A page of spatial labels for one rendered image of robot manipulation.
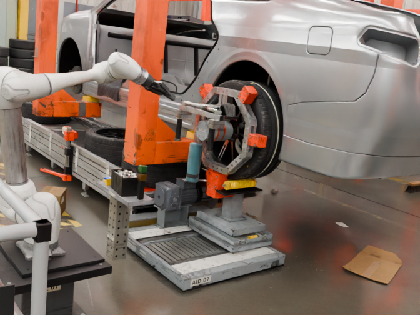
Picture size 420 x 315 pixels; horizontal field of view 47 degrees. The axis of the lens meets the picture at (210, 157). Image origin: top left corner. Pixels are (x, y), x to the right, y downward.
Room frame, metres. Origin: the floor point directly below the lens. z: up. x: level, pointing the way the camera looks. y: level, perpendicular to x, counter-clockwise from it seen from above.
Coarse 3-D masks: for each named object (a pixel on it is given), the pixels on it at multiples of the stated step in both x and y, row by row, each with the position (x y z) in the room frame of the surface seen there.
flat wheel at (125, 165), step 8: (128, 168) 3.61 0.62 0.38; (136, 168) 3.56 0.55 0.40; (152, 168) 3.51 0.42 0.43; (160, 168) 3.51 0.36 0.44; (168, 168) 3.52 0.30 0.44; (176, 168) 3.55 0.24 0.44; (184, 168) 3.58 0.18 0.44; (200, 168) 3.75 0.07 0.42; (152, 176) 3.52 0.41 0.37; (160, 176) 3.51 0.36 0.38; (168, 176) 3.52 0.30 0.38; (176, 176) 3.54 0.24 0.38; (184, 176) 3.58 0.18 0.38; (200, 176) 3.78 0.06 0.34; (152, 184) 3.51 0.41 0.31
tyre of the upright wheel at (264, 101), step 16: (256, 96) 2.98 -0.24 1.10; (272, 96) 3.07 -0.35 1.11; (256, 112) 2.95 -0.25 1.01; (272, 112) 2.97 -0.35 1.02; (272, 128) 2.93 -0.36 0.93; (272, 144) 2.93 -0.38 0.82; (256, 160) 2.91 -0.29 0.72; (272, 160) 2.98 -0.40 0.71; (240, 176) 3.01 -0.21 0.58; (256, 176) 3.07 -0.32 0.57
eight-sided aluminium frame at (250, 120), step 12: (216, 96) 3.20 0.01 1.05; (204, 108) 3.27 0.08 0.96; (240, 108) 2.95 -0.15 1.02; (204, 120) 3.29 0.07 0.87; (252, 120) 2.89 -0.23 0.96; (252, 132) 2.90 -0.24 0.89; (204, 144) 3.25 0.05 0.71; (204, 156) 3.17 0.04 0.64; (240, 156) 2.90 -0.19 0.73; (216, 168) 3.07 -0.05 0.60; (228, 168) 2.99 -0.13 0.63
